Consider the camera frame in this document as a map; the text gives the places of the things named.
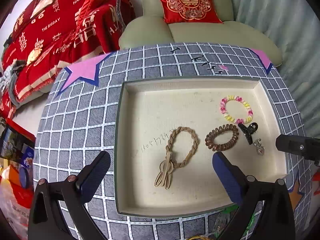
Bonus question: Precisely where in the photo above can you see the pale green armchair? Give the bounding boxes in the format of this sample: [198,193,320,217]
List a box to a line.
[118,0,283,67]

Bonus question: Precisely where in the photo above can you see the silver lamp pole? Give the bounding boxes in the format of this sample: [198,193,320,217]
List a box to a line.
[115,0,128,30]

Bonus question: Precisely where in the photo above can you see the silver heart charm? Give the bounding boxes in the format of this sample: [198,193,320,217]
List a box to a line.
[254,138,265,157]

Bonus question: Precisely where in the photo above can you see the green plastic bracelet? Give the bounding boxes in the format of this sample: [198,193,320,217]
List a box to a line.
[214,204,255,240]

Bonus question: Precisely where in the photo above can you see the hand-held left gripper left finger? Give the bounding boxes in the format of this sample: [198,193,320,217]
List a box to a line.
[27,151,112,240]

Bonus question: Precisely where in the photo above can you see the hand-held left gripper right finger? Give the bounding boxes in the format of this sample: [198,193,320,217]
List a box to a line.
[212,151,294,240]

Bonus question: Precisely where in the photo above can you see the sofa with red cover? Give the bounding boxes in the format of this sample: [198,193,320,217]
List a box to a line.
[0,0,137,103]

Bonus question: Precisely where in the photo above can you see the beige rabbit hair clip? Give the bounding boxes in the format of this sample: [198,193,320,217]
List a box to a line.
[154,151,174,189]

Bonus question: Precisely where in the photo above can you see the dark printed box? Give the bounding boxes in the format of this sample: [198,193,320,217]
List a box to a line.
[0,125,35,165]

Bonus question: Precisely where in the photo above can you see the white printed pillow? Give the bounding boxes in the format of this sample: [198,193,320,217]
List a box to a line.
[30,0,65,19]

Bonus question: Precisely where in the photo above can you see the brown spiral hair tie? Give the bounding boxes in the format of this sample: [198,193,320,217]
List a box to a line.
[205,125,240,152]

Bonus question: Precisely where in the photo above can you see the pile of clothes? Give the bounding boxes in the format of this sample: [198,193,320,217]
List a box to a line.
[0,62,25,105]

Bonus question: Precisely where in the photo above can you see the grey checked tablecloth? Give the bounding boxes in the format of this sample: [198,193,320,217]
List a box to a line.
[32,42,307,240]

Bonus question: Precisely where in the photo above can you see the pastel spiral hair tie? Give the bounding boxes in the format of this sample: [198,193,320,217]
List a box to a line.
[220,95,253,124]

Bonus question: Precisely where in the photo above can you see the red folded cloth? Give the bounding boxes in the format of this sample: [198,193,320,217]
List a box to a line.
[0,90,16,120]

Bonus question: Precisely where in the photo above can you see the beige braided hair tie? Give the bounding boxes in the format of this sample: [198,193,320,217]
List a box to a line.
[165,127,200,170]

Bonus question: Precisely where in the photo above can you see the cream round cushion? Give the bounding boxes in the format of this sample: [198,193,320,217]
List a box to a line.
[26,49,45,65]

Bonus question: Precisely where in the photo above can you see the red satin pillow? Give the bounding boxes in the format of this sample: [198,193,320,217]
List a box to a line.
[76,0,100,30]

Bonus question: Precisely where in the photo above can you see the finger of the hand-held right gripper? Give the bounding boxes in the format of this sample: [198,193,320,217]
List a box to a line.
[276,134,320,167]

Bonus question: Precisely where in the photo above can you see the blue lid jar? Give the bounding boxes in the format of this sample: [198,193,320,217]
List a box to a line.
[19,166,32,189]

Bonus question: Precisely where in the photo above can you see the cream cardboard tray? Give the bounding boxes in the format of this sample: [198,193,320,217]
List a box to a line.
[114,78,290,217]

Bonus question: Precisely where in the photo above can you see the red embroidered cushion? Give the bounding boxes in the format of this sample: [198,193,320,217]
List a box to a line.
[153,0,223,25]

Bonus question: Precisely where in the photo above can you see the dark red pillow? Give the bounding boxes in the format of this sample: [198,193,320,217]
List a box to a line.
[11,0,42,34]

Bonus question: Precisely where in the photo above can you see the black hair claw clip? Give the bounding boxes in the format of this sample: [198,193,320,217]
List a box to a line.
[237,122,258,145]

